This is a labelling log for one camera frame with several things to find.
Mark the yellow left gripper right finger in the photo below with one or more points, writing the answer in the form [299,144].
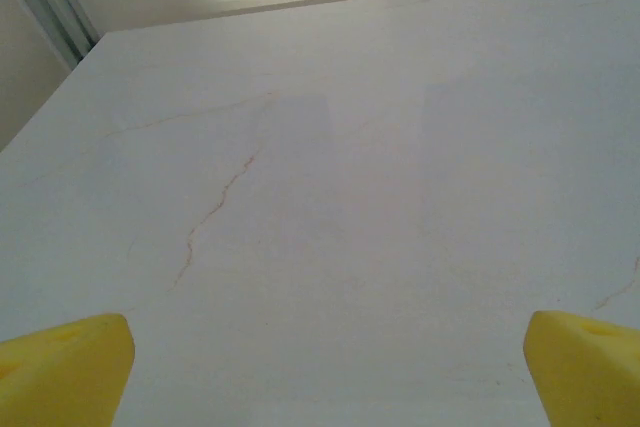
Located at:
[590,377]

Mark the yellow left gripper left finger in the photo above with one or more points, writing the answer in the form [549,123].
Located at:
[65,372]

